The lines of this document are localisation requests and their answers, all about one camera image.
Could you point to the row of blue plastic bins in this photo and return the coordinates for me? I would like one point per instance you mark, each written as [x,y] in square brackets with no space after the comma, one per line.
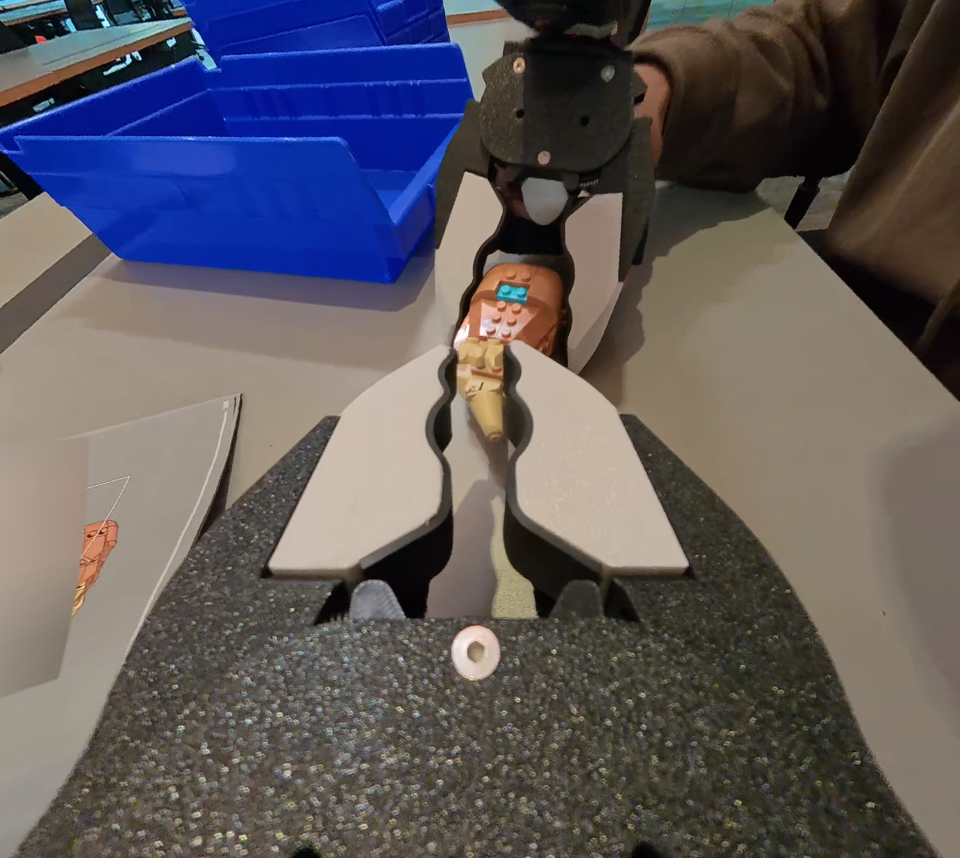
[322,25]

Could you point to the brown brick model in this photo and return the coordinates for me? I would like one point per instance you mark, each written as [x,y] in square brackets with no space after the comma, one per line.
[502,325]

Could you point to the grey instruction booklet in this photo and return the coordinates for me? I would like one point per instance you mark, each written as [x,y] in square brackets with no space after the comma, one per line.
[150,498]

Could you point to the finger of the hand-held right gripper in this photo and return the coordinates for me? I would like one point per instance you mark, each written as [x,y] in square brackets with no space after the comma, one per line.
[465,258]
[596,273]

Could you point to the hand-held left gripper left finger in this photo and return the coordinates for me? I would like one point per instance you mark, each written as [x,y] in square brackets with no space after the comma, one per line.
[367,490]

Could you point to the wooden desk with grey top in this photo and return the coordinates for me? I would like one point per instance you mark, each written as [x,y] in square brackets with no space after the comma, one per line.
[82,55]

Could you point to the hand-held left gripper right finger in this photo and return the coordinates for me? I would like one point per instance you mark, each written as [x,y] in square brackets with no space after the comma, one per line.
[592,490]

